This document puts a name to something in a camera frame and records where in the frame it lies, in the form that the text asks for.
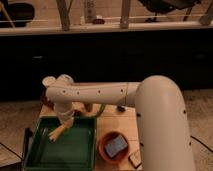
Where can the orange bowl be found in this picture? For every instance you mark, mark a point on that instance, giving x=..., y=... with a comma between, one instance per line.
x=101, y=150

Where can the white cup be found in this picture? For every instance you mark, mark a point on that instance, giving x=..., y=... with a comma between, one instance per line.
x=47, y=81

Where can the green plastic tray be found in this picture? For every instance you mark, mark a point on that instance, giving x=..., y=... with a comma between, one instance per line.
x=74, y=150

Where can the green bean pod toy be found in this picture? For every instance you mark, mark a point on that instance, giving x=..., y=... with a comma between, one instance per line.
x=99, y=112

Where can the dark red bowl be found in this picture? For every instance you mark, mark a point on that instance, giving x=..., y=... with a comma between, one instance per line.
x=45, y=101

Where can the black chair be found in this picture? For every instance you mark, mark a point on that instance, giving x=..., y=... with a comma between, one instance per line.
x=20, y=13

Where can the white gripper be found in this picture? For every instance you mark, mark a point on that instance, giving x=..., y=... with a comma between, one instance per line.
x=64, y=111

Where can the white handled brush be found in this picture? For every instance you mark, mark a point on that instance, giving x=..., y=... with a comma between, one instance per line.
x=121, y=109

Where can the blue sponge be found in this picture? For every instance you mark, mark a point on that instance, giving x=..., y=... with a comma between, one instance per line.
x=115, y=146

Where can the wooden block with label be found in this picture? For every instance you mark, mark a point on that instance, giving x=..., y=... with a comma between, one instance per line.
x=135, y=159

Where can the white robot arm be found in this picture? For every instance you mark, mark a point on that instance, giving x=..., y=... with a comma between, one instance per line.
x=160, y=109

